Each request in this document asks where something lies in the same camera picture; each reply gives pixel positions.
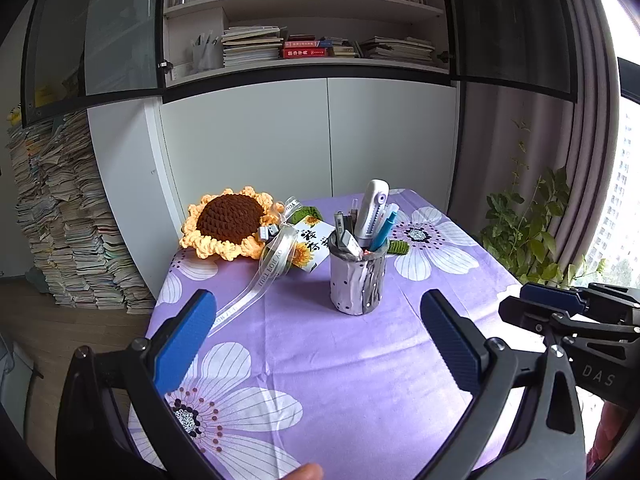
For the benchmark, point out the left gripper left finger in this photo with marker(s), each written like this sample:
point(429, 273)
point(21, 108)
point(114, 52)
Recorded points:
point(176, 343)

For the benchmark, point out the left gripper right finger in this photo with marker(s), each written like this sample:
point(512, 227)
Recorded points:
point(457, 339)

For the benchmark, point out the grey fabric pen holder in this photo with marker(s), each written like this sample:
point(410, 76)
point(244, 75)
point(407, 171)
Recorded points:
point(356, 285)

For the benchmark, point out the translucent white pen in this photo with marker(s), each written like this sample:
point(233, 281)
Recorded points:
point(389, 210)

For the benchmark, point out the white purple correction tape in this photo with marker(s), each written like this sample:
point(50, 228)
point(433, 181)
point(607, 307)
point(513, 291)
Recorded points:
point(371, 208)

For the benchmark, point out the pink strawberry gel pen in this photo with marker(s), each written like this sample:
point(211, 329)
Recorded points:
point(353, 214)

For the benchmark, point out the metallic ruler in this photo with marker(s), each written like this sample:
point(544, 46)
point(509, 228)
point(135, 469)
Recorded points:
point(345, 242)

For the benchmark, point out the blue marker pen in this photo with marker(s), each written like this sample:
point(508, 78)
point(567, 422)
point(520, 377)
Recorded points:
point(381, 236)

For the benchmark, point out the operator fingertip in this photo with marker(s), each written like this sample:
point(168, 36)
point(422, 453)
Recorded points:
point(309, 471)

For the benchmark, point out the purple floral tablecloth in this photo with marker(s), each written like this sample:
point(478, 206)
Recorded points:
point(292, 381)

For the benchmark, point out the green leafy houseplant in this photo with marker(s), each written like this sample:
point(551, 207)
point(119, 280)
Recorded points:
point(518, 225)

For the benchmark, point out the crocheted sunflower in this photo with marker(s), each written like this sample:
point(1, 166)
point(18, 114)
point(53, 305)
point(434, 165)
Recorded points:
point(226, 225)

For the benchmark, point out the stack of papers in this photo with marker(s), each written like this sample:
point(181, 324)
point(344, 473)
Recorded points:
point(63, 211)

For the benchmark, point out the white printed ribbon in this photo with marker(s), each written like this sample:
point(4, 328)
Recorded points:
point(275, 260)

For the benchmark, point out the sunflower gift card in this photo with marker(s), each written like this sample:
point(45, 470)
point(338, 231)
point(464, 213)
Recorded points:
point(312, 243)

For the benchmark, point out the white cabinet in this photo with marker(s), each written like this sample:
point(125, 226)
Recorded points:
point(306, 138)

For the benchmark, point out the grey curtain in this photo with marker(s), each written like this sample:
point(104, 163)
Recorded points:
point(560, 110)

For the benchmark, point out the bookshelf with books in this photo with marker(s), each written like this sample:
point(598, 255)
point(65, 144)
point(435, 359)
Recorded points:
point(82, 53)

